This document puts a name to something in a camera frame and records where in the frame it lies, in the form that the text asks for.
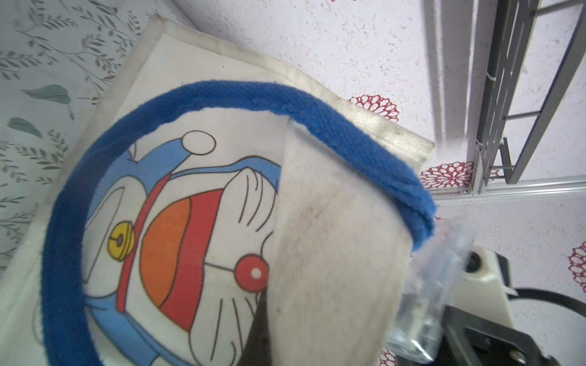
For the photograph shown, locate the clear case with metal compass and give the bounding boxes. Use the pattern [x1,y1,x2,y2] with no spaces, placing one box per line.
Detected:
[385,218,473,364]

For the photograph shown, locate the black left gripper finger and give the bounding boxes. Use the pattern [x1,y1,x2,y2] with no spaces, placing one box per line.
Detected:
[237,290,273,366]

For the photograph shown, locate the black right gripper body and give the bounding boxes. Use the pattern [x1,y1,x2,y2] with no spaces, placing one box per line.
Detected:
[397,306,562,366]

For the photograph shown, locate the white canvas cartoon tote bag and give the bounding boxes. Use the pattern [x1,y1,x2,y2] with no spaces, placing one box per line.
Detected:
[1,15,436,365]

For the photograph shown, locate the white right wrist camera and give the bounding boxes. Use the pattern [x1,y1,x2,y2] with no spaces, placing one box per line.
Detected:
[451,246,515,328]

